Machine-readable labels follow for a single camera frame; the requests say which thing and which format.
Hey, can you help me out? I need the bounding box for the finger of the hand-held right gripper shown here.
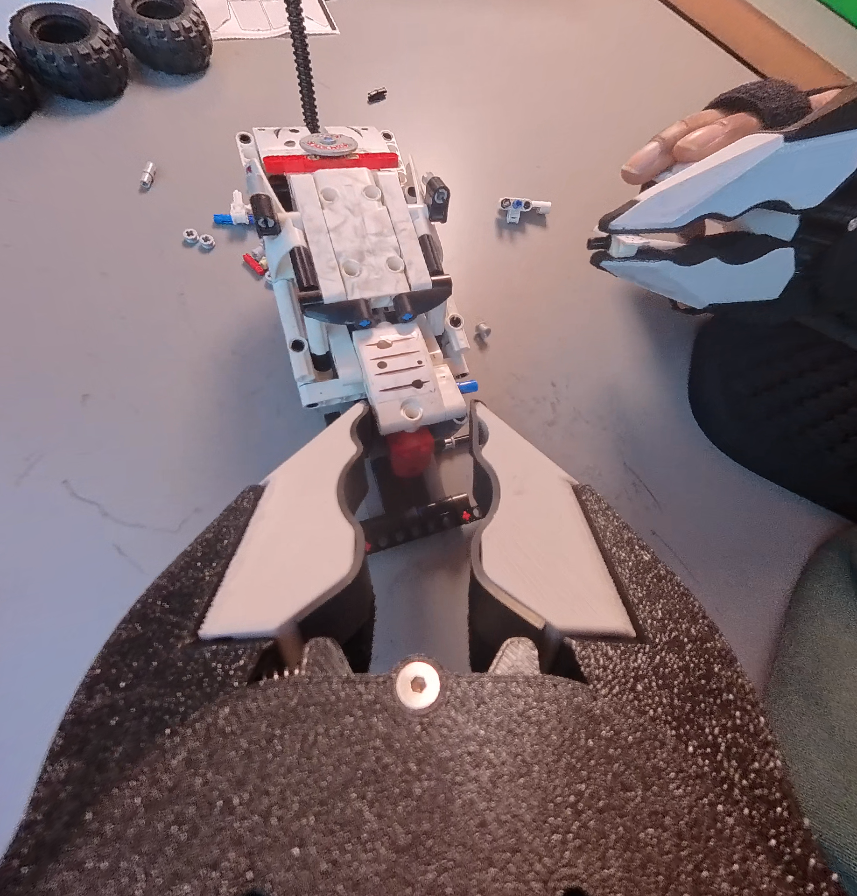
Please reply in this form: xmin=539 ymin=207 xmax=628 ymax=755
xmin=587 ymin=231 xmax=808 ymax=312
xmin=594 ymin=124 xmax=857 ymax=239

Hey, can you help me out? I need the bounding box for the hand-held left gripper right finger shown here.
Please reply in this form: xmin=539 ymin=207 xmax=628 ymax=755
xmin=467 ymin=401 xmax=637 ymax=645

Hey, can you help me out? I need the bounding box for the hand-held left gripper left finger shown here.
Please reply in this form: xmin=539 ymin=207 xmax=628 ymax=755
xmin=198 ymin=404 xmax=378 ymax=645

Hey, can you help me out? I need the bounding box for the white lego vehicle model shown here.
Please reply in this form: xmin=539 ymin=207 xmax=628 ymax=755
xmin=212 ymin=0 xmax=488 ymax=554

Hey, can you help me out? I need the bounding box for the person's right hand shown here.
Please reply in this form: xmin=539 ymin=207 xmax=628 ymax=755
xmin=622 ymin=110 xmax=768 ymax=187

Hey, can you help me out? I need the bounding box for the lego sticker sheet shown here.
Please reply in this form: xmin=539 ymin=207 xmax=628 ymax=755
xmin=205 ymin=0 xmax=341 ymax=40

